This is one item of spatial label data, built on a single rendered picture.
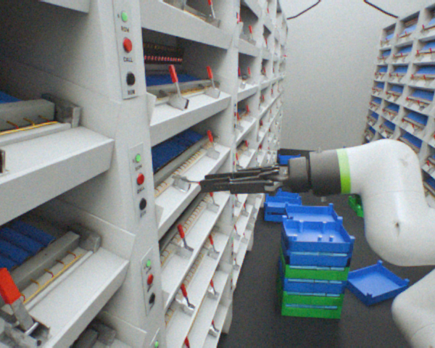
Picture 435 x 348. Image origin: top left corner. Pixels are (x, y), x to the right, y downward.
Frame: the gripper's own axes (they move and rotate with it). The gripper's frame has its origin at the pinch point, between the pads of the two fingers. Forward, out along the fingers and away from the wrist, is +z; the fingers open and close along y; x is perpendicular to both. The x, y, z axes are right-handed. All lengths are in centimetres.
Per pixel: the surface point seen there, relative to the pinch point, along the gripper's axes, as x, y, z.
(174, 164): 4.0, 5.1, 12.3
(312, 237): -60, 75, -18
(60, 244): 4.4, -32.6, 12.9
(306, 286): -80, 63, -13
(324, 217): -70, 114, -26
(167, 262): -17.5, -5.9, 14.8
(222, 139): 1.8, 42.3, 9.6
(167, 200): -0.4, -7.7, 9.4
